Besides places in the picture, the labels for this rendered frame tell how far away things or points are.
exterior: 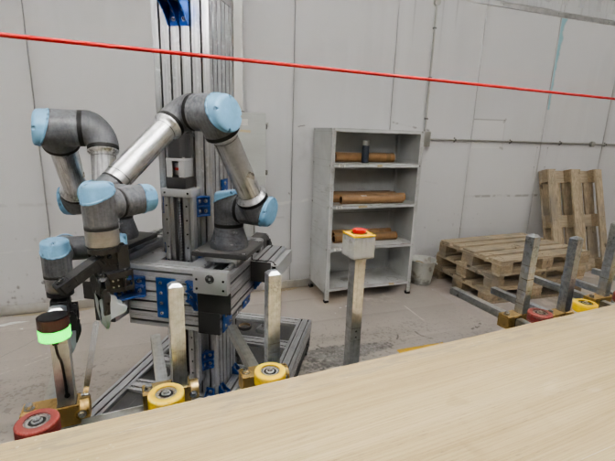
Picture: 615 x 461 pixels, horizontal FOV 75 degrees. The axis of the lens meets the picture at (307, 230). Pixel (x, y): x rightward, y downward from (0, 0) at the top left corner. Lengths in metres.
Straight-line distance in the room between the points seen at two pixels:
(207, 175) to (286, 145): 2.03
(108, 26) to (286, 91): 1.45
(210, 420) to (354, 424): 0.30
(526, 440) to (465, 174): 3.95
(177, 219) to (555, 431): 1.49
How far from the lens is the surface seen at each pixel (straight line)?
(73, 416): 1.15
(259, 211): 1.49
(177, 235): 1.85
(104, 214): 1.04
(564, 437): 1.07
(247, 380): 1.18
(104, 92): 3.64
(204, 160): 1.82
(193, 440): 0.92
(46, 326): 0.99
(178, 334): 1.07
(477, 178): 4.88
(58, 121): 1.50
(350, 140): 3.97
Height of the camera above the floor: 1.49
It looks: 13 degrees down
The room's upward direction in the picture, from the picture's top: 2 degrees clockwise
